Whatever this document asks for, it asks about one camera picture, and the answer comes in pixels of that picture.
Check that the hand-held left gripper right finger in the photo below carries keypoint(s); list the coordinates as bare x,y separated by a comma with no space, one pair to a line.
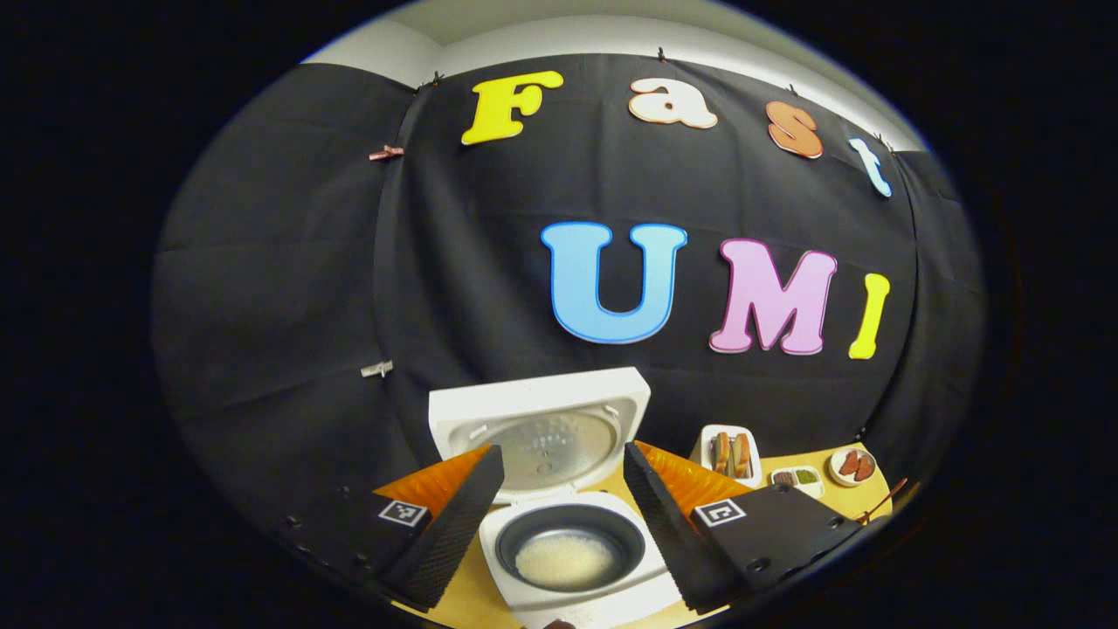
668,533

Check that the silver clip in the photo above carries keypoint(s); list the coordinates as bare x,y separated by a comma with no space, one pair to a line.
376,369

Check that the toast bread slice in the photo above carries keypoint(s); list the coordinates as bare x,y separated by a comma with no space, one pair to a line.
722,454
742,456

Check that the brown wooden spoon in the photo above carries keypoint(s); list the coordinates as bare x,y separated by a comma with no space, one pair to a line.
882,502

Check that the white rice cooker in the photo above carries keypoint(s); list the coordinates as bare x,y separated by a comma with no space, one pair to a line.
559,406

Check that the black backdrop cloth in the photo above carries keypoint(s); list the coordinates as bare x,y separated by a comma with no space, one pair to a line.
288,262

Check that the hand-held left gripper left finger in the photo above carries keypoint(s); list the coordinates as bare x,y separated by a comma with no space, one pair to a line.
454,524

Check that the red meat piece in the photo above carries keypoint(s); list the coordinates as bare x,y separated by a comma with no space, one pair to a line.
866,467
849,463

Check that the white divided dish with grains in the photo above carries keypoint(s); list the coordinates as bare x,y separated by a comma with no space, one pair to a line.
795,491

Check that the scooped white rice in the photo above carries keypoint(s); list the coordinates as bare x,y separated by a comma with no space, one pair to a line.
568,559

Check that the white toaster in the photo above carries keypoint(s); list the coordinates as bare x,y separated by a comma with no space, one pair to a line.
707,445

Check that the brown clip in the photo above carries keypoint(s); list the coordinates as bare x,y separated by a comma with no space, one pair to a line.
386,153

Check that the round white plate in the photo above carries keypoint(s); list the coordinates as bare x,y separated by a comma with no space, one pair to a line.
835,476

